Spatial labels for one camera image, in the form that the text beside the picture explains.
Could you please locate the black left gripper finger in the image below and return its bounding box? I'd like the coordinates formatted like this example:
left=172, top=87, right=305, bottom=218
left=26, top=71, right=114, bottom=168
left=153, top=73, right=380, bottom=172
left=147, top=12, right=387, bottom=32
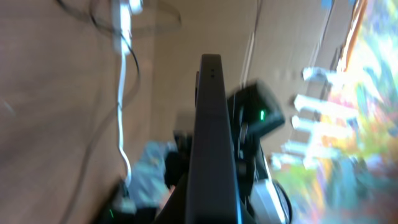
left=241, top=208, right=256, bottom=224

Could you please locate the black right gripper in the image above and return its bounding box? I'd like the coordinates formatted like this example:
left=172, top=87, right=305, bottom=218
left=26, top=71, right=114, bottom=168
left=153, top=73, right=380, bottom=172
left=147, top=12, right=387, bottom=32
left=164, top=132, right=264, bottom=199

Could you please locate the Samsung Galaxy smartphone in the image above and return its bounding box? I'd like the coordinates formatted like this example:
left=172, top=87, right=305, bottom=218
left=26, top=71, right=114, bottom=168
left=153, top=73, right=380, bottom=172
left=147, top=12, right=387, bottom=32
left=185, top=54, right=242, bottom=223

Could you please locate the black USB charging cable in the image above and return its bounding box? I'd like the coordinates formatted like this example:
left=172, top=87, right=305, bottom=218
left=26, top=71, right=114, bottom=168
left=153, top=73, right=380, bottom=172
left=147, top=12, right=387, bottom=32
left=55, top=0, right=183, bottom=224

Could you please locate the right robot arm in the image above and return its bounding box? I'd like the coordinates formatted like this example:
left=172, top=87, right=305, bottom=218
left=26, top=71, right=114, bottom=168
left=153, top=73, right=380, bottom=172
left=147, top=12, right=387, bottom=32
left=155, top=80, right=293, bottom=223

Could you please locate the white charger plug adapter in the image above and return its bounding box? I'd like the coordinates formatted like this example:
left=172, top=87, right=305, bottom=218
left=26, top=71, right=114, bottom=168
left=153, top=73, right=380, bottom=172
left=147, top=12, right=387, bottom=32
left=129, top=0, right=144, bottom=14

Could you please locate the cardboard backdrop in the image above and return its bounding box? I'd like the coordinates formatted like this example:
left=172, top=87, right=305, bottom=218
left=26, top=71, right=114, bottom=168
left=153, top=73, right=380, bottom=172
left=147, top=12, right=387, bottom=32
left=149, top=0, right=364, bottom=156

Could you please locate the white power strip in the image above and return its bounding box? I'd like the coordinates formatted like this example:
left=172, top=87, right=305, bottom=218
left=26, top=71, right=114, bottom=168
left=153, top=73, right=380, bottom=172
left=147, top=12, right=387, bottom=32
left=111, top=0, right=131, bottom=55

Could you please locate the white power strip cord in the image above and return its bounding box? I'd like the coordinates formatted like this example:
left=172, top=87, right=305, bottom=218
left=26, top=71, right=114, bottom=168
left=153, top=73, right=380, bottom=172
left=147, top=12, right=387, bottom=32
left=116, top=52, right=133, bottom=187

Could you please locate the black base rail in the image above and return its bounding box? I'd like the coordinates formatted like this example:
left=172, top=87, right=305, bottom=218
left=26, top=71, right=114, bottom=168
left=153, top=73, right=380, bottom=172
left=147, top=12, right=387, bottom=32
left=90, top=180, right=158, bottom=224

